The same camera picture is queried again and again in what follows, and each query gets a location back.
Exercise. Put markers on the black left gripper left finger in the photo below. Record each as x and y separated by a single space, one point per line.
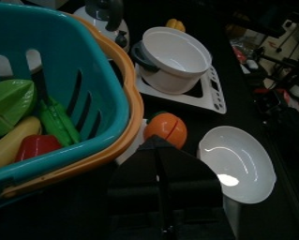
135 193

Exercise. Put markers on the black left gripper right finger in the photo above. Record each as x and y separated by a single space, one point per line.
196 200

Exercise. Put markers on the yellow toy banana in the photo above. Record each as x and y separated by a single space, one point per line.
9 143

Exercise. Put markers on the green toy leaf vegetable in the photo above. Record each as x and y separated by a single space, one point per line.
9 100

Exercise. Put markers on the yellow toy bell pepper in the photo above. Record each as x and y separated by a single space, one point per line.
175 24

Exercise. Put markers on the red toy pepper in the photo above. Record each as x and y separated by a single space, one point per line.
36 146

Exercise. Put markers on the white toy pan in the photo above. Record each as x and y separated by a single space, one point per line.
239 156

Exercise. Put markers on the orange toy fruit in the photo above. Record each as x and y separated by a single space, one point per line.
165 126

